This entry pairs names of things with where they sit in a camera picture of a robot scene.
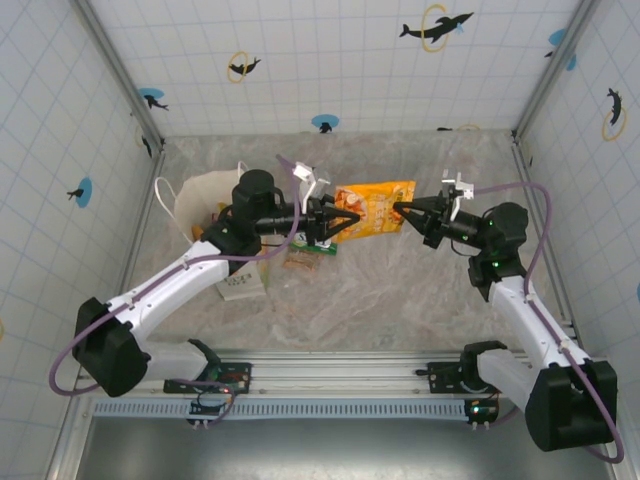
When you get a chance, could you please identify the green Fox's candy bag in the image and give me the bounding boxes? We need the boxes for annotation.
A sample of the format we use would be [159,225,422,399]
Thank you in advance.
[291,229,339,257]

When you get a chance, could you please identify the yellow chips snack bag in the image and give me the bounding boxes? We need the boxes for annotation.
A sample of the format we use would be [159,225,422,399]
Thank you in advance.
[331,179,418,245]

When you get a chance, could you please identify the white printed paper bag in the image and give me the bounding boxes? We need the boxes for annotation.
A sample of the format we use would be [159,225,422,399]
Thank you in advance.
[153,159,275,303]

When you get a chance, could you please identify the clear packet brown snacks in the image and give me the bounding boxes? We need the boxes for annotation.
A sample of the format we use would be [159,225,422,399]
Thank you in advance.
[283,248,322,273]

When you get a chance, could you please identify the shark sticker on blue circle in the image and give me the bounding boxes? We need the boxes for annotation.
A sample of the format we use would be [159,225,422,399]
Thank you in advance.
[138,88,170,112]

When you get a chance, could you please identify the fish sticker on blue circle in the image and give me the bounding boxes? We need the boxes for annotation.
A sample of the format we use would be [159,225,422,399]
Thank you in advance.
[67,177,94,209]

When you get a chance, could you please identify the small black controller board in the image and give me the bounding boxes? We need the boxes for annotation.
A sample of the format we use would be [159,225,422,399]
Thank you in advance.
[187,392,237,432]
[464,397,501,431]

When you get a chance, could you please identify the grey metal sheet panel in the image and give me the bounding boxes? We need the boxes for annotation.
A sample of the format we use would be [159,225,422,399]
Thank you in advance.
[74,417,619,480]

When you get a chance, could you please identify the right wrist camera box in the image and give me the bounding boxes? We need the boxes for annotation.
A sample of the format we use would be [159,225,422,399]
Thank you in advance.
[439,168,476,221]

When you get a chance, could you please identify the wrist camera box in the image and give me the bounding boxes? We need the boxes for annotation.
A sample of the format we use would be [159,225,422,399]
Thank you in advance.
[291,159,332,211]
[439,168,476,221]

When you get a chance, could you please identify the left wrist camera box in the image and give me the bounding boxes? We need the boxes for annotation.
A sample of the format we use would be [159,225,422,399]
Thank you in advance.
[291,159,332,211]

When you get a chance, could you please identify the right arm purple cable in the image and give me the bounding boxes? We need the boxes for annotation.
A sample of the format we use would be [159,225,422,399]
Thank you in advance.
[471,181,626,464]

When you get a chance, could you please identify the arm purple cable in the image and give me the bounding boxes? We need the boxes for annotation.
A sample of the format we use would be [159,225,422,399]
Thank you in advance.
[471,181,626,464]
[48,153,304,399]

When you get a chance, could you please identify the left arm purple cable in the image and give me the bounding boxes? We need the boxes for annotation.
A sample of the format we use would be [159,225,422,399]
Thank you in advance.
[48,153,304,399]

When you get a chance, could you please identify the black fish sticker yellow ring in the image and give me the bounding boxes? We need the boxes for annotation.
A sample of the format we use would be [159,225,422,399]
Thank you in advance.
[134,124,154,159]

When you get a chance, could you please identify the dolphin sticker small yellow ring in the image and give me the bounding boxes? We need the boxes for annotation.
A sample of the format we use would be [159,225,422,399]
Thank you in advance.
[227,51,262,84]

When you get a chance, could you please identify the aluminium mounting rail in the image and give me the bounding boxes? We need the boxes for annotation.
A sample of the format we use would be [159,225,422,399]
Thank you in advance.
[73,349,620,400]

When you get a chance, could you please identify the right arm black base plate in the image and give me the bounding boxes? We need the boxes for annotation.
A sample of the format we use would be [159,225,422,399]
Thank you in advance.
[427,360,481,396]

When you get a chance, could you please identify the orca sticker yellow ring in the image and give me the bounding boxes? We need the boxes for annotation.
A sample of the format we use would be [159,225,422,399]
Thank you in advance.
[601,87,629,142]

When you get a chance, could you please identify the aluminium frame post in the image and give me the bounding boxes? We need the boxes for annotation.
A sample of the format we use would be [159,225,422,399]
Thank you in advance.
[512,0,601,144]
[69,0,166,151]

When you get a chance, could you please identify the whale sticker large yellow ring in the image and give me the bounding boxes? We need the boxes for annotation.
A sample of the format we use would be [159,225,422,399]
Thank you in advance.
[398,3,475,54]

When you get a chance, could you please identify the white slotted cable duct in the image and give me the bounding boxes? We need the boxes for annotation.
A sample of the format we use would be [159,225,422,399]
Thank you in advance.
[92,398,474,420]

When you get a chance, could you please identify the blue sticker behind post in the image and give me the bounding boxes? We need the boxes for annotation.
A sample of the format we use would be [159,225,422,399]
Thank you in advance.
[544,28,577,71]

